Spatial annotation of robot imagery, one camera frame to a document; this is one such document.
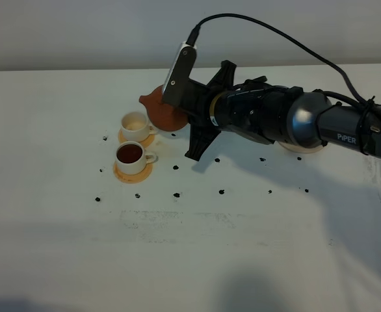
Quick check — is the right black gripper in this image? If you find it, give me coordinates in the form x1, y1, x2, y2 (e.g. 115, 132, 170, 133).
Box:
180, 60, 237, 161

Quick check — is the brown clay teapot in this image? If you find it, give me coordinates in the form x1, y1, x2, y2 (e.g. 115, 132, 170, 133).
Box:
138, 85, 188, 132

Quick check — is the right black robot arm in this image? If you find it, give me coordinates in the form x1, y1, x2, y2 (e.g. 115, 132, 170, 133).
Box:
179, 61, 381, 160

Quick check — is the cream teapot coaster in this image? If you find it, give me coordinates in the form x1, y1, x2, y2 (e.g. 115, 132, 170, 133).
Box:
279, 142, 324, 154

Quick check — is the rear orange coaster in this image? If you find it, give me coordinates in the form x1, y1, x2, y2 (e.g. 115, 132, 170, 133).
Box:
118, 129, 155, 148

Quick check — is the orange coaster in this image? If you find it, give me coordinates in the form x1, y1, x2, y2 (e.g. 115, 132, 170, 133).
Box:
112, 162, 153, 184
118, 129, 155, 148

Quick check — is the rear white teacup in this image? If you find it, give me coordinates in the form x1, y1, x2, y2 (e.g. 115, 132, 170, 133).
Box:
121, 112, 158, 142

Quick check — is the white teacup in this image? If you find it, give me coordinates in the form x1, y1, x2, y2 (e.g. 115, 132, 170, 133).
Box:
121, 112, 158, 142
116, 141, 158, 175

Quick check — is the front white teacup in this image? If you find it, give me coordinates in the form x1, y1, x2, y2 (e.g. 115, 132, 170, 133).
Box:
116, 141, 158, 175

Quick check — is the front orange coaster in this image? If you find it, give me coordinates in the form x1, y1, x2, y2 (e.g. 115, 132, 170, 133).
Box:
112, 162, 153, 184

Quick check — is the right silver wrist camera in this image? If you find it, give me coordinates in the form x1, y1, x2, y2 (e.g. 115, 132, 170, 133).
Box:
162, 42, 207, 116

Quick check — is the right black camera cable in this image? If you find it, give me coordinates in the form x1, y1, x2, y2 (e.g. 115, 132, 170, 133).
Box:
185, 12, 381, 212

